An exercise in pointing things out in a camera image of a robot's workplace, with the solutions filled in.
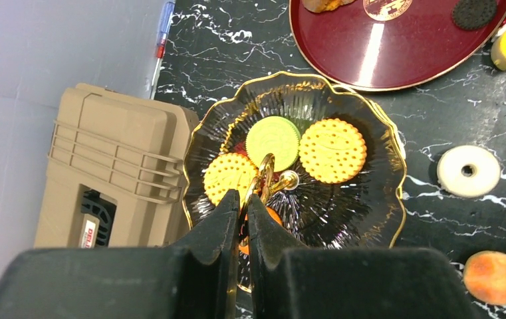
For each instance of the green macaron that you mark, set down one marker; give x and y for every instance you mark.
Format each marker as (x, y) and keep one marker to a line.
(273, 135)

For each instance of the dark chocolate sandwich cookie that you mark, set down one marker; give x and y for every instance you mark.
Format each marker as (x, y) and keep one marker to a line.
(470, 15)

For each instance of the orange tart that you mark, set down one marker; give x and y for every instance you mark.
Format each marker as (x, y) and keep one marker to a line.
(484, 276)

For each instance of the golden croissant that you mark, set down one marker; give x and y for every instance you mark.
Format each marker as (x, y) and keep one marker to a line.
(319, 6)

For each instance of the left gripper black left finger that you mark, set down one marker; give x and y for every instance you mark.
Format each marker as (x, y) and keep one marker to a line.
(195, 277)

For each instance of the dark red round tray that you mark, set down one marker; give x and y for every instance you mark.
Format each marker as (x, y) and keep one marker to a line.
(386, 45)

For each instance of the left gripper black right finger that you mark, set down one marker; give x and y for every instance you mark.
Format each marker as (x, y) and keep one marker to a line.
(292, 280)

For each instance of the orange round cookie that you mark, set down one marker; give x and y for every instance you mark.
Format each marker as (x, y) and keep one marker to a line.
(244, 246)

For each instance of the tan plastic toolbox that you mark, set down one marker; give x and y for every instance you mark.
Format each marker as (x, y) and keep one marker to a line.
(115, 171)

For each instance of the three tier glass stand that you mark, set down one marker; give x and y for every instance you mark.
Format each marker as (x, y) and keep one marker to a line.
(365, 211)

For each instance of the yellow round cracker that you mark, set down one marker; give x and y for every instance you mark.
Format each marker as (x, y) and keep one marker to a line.
(332, 151)

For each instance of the red blue pen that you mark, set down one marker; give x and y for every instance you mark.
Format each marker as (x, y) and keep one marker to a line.
(162, 36)

